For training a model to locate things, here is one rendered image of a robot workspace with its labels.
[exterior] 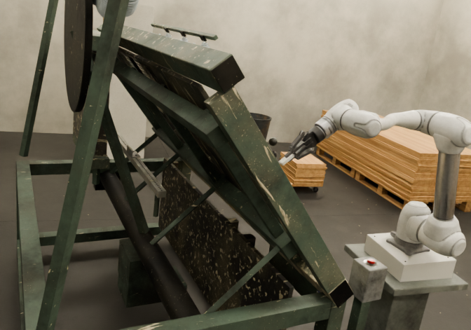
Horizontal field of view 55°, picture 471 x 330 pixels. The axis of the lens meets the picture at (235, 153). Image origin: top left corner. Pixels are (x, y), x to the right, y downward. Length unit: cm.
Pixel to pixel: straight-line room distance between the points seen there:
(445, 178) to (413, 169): 343
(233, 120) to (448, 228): 141
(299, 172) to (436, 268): 321
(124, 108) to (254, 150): 450
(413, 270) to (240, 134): 145
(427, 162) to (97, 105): 492
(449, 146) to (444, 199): 30
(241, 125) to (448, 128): 111
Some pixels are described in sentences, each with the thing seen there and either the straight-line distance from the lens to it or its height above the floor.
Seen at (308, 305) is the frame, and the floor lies 79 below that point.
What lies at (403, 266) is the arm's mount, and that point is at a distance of 266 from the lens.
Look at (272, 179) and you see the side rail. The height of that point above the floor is 142.
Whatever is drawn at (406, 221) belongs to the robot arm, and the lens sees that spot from 273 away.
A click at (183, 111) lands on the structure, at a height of 159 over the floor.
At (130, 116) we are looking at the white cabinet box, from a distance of 610.
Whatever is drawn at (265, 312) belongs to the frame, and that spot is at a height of 79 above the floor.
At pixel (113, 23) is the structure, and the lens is 144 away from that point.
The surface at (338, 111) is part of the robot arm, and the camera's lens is 208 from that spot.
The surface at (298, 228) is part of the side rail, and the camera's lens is 192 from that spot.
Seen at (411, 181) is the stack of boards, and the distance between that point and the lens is 590.
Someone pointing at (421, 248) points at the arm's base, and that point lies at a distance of 284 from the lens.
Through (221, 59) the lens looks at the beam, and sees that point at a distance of 155.
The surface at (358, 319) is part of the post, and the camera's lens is 250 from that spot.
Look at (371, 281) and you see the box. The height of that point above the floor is 87.
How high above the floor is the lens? 197
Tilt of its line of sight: 16 degrees down
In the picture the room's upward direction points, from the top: 7 degrees clockwise
